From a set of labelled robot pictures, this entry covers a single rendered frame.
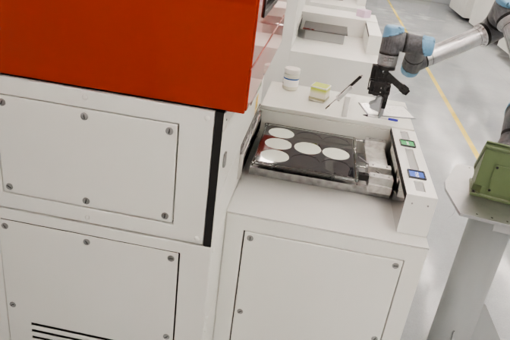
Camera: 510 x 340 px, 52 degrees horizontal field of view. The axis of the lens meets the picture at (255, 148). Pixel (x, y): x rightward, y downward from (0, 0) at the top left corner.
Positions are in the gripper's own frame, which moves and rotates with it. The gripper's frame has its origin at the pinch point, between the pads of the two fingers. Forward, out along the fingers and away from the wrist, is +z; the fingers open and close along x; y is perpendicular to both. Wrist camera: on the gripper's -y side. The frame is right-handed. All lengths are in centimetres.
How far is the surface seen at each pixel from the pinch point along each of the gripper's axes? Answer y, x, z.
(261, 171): 42, 37, 17
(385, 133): -2.8, 3.2, 6.6
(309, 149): 26.2, 24.3, 10.3
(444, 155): -88, -218, 89
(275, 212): 34, 59, 20
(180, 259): 57, 83, 27
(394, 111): -7.1, -14.0, 1.8
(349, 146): 11.2, 14.8, 10.0
